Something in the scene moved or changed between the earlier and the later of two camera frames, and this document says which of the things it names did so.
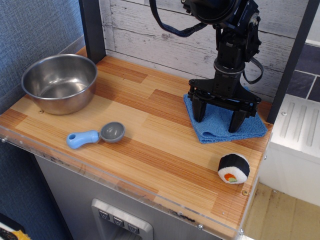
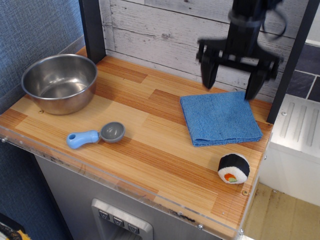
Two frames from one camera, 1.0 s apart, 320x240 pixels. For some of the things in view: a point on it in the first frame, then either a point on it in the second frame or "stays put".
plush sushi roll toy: (233, 168) stays put
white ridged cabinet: (292, 161) stays put
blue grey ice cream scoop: (109, 132) stays put
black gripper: (226, 90) -> (239, 49)
